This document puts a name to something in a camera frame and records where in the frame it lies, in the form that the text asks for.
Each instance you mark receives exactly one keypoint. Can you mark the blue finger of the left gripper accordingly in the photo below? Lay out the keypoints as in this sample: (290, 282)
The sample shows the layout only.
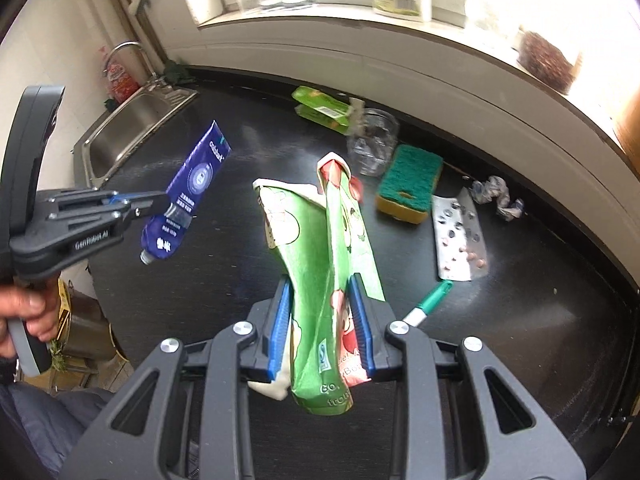
(140, 198)
(134, 212)

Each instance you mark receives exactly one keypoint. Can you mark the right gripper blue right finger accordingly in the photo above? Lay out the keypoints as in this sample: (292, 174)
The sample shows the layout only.
(358, 301)

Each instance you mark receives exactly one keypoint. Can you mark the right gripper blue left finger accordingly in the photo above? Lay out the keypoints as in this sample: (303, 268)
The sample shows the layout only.
(277, 327)

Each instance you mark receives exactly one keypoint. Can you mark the blue toothpaste tube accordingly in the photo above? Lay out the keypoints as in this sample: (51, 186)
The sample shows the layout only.
(163, 233)

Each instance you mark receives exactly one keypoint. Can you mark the green red juice carton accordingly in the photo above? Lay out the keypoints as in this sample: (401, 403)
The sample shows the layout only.
(319, 234)

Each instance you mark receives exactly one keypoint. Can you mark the silver pill blister pack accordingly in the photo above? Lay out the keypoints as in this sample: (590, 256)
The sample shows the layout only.
(460, 246)

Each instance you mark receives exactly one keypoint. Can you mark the green yellow sponge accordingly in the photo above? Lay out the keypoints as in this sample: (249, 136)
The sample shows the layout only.
(406, 189)

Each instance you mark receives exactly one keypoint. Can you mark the light green torn carton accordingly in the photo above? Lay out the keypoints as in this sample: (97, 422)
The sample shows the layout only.
(322, 109)

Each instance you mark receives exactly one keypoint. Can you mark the person's left hand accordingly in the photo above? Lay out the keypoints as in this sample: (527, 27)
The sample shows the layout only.
(38, 308)

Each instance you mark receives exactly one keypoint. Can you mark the green white marker pen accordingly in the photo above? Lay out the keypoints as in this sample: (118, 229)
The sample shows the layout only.
(428, 304)

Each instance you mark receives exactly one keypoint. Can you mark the stainless steel sink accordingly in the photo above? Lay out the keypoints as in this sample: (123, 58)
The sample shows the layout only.
(104, 148)

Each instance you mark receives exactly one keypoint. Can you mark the red patterned bottle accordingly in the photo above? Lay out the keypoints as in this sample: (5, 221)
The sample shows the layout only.
(120, 84)

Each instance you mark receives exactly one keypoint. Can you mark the chrome faucet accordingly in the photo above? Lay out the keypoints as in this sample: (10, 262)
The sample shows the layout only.
(134, 57)

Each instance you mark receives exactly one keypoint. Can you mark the clear plastic cup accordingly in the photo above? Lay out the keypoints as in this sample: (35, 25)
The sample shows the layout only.
(371, 141)

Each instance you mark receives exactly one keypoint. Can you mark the dark green cloth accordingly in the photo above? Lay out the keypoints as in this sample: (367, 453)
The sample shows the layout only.
(177, 74)

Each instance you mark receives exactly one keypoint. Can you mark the crumpled blue white wrapper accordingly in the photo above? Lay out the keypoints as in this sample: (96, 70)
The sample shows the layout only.
(495, 190)

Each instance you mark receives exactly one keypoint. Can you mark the container of brown dried goods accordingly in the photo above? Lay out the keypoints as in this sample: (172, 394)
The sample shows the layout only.
(547, 63)

